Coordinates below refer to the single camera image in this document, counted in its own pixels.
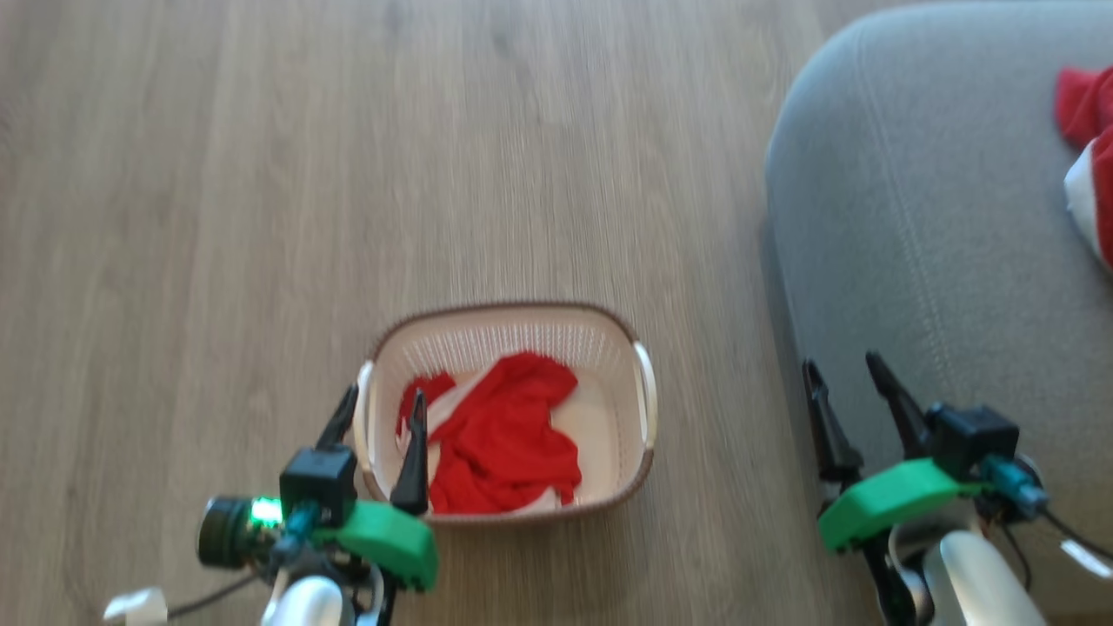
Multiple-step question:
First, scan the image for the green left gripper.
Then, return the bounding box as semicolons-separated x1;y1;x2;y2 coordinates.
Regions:
313;383;438;593

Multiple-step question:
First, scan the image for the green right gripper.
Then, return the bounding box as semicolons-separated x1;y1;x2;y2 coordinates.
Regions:
802;351;983;555

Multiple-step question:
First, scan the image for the red and white garment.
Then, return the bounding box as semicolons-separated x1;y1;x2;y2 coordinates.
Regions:
396;351;583;516
1055;66;1113;272

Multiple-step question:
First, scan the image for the grey fabric sofa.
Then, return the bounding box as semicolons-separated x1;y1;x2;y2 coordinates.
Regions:
765;0;1113;609

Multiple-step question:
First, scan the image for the cream plastic laundry basket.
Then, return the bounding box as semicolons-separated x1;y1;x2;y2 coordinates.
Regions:
352;301;659;527

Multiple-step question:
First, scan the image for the black right arm cable with tag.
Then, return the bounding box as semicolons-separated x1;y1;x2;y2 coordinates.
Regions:
1039;509;1113;580

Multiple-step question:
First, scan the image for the black arm cable with tag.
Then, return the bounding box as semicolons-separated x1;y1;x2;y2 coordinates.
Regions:
1039;509;1113;580
103;569;262;626

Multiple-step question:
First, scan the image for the black left arm cable with tag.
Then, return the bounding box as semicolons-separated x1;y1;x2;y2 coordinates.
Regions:
103;569;262;626

